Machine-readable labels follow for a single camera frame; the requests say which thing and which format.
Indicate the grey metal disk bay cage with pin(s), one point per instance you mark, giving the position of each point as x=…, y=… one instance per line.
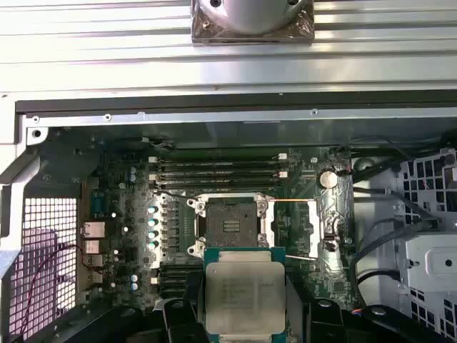
x=428, y=257

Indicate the silver metal board port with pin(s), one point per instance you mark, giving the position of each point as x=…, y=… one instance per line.
x=93, y=261
x=93, y=229
x=93, y=246

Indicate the open black PC case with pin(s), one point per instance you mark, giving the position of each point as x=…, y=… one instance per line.
x=214, y=116

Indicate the blue-topped round capacitor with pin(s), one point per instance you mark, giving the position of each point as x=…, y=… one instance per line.
x=153, y=210
x=153, y=234
x=154, y=245
x=153, y=222

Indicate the silver CPU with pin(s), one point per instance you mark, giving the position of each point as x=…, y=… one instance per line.
x=244, y=293

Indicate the blue serial port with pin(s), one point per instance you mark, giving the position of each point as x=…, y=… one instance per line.
x=99, y=203

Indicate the black RAM slot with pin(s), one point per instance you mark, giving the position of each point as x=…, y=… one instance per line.
x=178, y=277
x=214, y=186
x=176, y=286
x=178, y=268
x=214, y=168
x=214, y=159
x=173, y=294
x=214, y=177

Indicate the CPU socket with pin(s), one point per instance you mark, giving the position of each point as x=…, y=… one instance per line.
x=232, y=214

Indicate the green motherboard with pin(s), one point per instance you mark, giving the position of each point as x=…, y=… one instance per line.
x=321, y=284

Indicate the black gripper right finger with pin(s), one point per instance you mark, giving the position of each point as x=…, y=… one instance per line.
x=296, y=314

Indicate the metal socket cover frame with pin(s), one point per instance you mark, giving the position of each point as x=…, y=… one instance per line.
x=313, y=228

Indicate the round silver coin battery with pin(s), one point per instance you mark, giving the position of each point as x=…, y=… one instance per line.
x=327, y=179

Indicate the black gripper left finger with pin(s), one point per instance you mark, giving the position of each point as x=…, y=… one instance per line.
x=194, y=314

